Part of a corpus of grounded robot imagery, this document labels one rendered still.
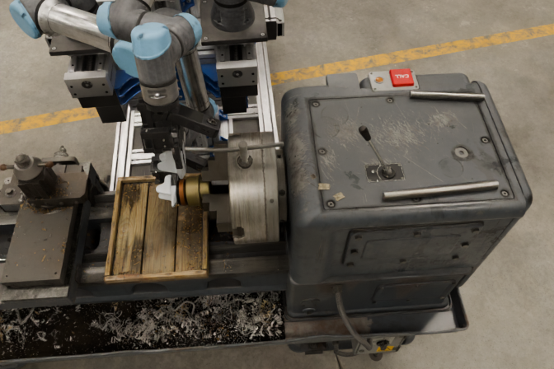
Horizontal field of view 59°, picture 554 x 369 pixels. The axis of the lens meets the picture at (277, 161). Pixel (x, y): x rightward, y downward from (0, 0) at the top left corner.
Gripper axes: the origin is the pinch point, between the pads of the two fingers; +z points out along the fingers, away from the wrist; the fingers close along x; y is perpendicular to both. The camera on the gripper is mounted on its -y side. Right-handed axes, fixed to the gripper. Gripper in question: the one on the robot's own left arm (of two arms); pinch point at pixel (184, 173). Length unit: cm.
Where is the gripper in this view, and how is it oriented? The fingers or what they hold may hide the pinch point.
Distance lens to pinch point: 118.2
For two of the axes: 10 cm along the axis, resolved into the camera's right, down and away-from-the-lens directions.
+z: 0.2, 8.1, 5.9
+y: -10.0, 0.5, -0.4
